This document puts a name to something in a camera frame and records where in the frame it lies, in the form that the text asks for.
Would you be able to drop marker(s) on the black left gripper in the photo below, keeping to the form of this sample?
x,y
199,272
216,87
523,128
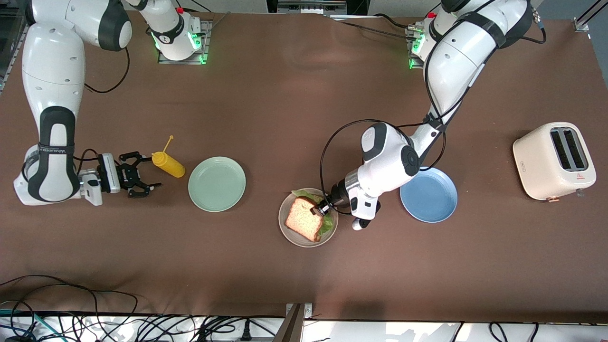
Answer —
x,y
337,194

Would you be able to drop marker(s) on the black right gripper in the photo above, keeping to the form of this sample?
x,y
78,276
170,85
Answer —
x,y
126,174

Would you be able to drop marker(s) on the green lettuce leaf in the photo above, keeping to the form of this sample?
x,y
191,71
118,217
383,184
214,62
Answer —
x,y
308,194

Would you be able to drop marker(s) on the brown bread slice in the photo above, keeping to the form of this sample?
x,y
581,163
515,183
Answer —
x,y
301,218

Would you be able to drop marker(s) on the yellow mustard squeeze bottle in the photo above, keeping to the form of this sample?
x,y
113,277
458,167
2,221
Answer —
x,y
168,164

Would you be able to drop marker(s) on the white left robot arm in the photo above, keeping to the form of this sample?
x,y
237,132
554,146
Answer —
x,y
456,66

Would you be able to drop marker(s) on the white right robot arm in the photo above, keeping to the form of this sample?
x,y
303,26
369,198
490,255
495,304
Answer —
x,y
54,95

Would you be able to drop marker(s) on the beige plate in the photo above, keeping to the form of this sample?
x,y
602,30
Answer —
x,y
284,209

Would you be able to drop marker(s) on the green plate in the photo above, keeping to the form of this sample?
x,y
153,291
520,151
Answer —
x,y
217,184

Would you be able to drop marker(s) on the blue plate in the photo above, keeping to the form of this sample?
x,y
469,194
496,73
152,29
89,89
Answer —
x,y
430,199

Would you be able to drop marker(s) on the brown tablecloth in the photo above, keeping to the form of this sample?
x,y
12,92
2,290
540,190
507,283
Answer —
x,y
304,118

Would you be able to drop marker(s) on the black power plug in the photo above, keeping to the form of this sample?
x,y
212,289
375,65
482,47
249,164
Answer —
x,y
245,331

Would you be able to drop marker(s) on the black equipment box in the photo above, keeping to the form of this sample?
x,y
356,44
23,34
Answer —
x,y
285,5

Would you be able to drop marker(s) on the cream white toaster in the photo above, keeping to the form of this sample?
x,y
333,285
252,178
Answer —
x,y
546,166

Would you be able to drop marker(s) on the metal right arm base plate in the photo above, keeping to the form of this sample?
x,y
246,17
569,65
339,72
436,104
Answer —
x,y
183,62

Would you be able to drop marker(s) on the grey metal bracket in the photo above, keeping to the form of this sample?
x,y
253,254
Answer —
x,y
292,327

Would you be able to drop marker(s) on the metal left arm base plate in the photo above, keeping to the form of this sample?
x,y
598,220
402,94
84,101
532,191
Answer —
x,y
414,64

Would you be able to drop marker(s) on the aluminium frame profile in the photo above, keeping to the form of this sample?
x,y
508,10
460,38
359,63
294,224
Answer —
x,y
580,23
12,52

